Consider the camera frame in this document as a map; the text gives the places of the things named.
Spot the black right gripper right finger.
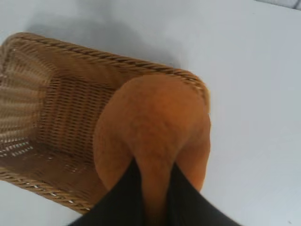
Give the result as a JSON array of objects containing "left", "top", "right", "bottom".
[{"left": 166, "top": 161, "right": 227, "bottom": 226}]

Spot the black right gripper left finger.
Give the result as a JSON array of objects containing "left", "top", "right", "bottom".
[{"left": 68, "top": 158, "right": 147, "bottom": 226}]

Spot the orange knobbed toy fruit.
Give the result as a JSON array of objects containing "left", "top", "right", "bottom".
[{"left": 93, "top": 75, "right": 211, "bottom": 226}]

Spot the brown woven wicker basket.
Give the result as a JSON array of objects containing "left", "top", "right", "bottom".
[{"left": 0, "top": 32, "right": 212, "bottom": 215}]

